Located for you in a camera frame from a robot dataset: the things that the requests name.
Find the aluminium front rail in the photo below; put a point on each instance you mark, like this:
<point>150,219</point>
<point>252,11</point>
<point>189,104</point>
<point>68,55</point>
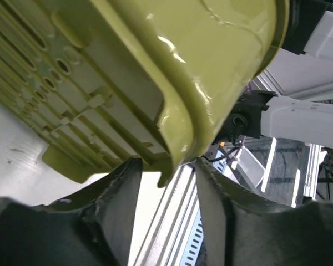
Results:
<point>164,218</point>

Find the grey slotted cable duct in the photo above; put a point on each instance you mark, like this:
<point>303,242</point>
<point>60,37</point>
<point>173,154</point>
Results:
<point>195,251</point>

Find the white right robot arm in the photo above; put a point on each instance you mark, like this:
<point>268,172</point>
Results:
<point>263,113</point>

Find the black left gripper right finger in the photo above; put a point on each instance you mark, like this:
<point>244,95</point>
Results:
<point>243,228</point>

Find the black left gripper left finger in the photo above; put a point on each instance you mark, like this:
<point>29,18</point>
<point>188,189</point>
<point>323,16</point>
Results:
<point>93,226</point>

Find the olive green slotted container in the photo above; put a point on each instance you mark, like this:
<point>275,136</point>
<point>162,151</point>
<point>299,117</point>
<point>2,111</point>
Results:
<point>103,81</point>

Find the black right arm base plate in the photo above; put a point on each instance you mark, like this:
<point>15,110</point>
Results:
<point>215,152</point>

